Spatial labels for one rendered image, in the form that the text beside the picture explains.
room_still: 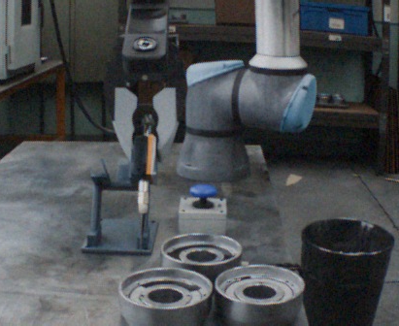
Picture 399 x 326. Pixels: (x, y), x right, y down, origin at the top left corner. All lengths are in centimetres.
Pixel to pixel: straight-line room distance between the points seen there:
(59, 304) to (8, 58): 224
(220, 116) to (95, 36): 337
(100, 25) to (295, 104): 347
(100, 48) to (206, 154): 336
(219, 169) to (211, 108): 12
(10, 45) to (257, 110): 191
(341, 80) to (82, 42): 201
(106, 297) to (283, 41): 61
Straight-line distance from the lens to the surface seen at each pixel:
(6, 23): 292
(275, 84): 114
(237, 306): 67
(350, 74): 483
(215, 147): 121
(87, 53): 455
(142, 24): 67
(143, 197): 72
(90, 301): 75
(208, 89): 119
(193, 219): 91
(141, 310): 66
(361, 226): 217
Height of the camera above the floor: 115
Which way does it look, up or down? 16 degrees down
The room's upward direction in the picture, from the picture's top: straight up
